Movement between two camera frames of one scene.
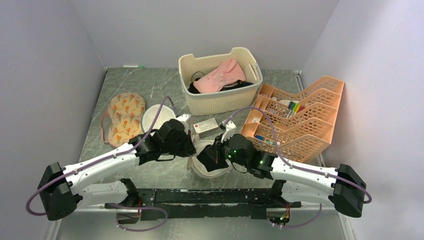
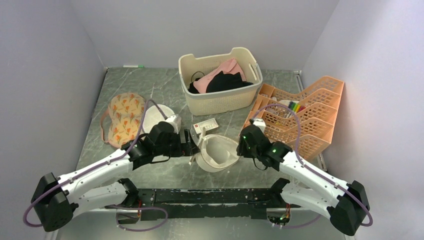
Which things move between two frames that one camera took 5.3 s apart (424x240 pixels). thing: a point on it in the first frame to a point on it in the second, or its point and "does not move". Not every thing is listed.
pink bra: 212,81 does not move
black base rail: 160,204 does not move
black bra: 212,158 to 223,81
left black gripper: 187,138 does not move
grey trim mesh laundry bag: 165,114 does not move
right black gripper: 219,143 to 241,149
